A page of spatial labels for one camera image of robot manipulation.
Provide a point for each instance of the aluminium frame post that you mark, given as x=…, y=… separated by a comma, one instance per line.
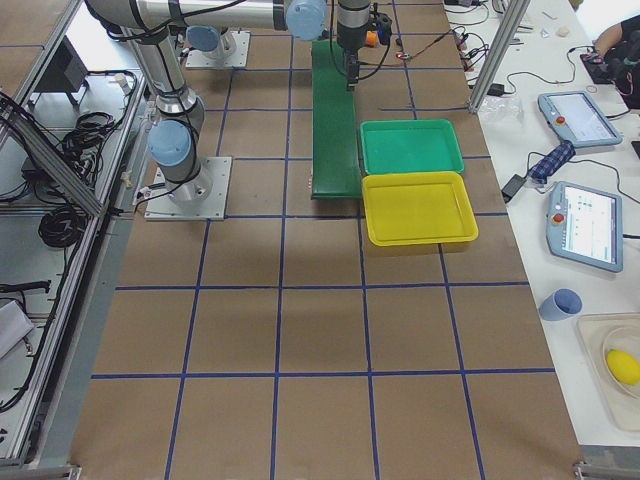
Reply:
x=508, y=25

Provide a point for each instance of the near teach pendant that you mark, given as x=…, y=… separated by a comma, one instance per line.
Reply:
x=585, y=225

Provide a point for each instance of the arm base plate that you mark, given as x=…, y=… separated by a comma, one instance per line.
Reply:
x=203, y=198
x=197, y=61

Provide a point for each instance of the black power adapter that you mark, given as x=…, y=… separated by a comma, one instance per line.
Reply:
x=512, y=187

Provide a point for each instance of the far teach pendant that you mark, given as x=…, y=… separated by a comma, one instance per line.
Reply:
x=575, y=117

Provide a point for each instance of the yellow plastic tray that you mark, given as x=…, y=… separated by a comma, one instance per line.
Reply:
x=421, y=208

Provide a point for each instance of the blue plastic cup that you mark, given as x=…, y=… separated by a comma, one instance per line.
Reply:
x=561, y=304

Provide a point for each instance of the green conveyor belt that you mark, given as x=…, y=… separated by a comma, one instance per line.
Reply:
x=335, y=153

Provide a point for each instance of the orange cylinder with numbers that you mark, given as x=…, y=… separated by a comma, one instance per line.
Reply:
x=371, y=39

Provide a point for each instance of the teach pendant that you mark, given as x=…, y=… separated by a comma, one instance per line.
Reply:
x=585, y=225
x=575, y=117

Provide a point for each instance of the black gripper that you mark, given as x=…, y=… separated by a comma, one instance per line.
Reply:
x=351, y=43

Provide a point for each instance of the green plastic tray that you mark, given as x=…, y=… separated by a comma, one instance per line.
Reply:
x=409, y=146

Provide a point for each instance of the clear plastic bag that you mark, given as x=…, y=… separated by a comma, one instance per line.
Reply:
x=501, y=109

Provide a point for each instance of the yellow lemon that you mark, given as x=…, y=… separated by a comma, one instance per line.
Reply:
x=623, y=366

